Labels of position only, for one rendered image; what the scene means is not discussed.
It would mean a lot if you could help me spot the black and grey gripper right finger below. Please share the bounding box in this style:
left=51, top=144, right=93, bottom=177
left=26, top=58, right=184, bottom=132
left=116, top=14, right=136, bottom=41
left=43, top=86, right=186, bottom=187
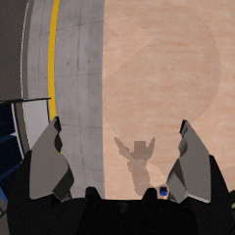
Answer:
left=166, top=119, right=232, bottom=235

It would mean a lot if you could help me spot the blue die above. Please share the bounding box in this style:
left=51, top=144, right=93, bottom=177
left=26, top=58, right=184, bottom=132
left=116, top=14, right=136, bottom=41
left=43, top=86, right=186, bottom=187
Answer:
left=160, top=187, right=167, bottom=196

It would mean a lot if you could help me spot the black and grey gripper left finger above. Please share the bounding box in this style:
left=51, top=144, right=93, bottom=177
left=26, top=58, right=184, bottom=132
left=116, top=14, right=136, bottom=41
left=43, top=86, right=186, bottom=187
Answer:
left=7, top=117, right=74, bottom=235

